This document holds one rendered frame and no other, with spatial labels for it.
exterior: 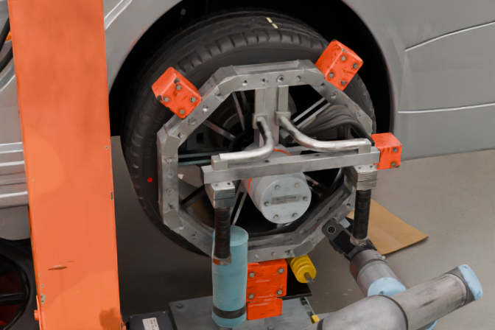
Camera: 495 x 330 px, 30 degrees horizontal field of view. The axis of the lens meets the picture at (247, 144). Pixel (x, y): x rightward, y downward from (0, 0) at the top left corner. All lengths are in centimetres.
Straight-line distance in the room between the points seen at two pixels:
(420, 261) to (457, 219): 35
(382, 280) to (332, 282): 112
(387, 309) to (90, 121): 67
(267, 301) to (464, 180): 179
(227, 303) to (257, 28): 69
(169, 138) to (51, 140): 52
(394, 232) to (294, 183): 154
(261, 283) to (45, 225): 83
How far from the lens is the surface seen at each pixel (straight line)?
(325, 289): 335
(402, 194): 396
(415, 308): 197
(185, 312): 286
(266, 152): 208
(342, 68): 225
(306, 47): 229
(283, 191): 218
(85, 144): 175
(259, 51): 226
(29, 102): 171
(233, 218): 249
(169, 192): 228
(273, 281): 249
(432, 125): 262
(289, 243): 246
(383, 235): 366
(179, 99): 216
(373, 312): 181
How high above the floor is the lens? 198
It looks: 28 degrees down
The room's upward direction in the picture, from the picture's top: 1 degrees clockwise
